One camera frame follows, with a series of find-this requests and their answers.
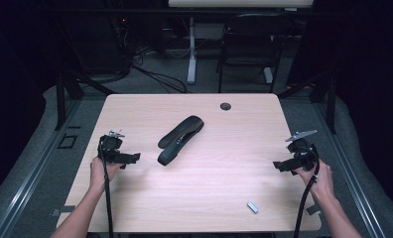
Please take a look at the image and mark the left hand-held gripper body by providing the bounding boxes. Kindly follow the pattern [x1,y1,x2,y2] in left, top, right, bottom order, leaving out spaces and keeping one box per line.
[97,129,126,164]

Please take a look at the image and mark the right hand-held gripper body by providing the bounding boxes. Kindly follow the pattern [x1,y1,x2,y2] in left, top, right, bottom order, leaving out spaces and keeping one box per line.
[285,129,320,169]

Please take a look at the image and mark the person's left hand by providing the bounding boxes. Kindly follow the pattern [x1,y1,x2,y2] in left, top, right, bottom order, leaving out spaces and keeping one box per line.
[89,157,126,194]

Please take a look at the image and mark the person's right hand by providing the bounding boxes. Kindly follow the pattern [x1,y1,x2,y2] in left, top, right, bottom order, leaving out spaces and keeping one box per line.
[293,159,334,199]

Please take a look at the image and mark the grey tape piece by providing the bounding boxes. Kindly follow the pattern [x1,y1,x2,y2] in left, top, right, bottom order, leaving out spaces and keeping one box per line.
[305,203,322,216]
[50,204,76,218]

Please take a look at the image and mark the black metal stand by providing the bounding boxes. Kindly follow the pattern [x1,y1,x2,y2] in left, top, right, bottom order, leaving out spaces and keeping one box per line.
[53,70,117,132]
[277,70,338,135]

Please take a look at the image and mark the white desk foot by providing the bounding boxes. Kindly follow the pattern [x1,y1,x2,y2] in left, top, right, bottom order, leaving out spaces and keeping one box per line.
[263,66,275,84]

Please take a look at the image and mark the dark computer tower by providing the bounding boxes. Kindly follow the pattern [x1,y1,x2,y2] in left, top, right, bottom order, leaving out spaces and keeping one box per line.
[65,15,130,75]

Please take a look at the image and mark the white desk leg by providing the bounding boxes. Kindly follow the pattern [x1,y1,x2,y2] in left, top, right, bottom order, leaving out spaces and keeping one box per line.
[186,17,198,85]

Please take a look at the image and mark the black folding chair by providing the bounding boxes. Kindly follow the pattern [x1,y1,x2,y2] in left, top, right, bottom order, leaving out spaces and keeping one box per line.
[215,13,297,94]

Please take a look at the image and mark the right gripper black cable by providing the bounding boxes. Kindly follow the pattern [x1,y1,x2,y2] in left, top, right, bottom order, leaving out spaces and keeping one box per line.
[293,145,321,238]

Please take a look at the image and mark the aluminium floor rail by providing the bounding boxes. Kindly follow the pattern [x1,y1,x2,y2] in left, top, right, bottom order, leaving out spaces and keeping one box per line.
[0,98,83,238]
[313,102,388,238]

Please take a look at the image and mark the black floor cables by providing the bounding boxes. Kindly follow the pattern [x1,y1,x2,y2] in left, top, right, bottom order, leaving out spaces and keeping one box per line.
[130,61,190,95]

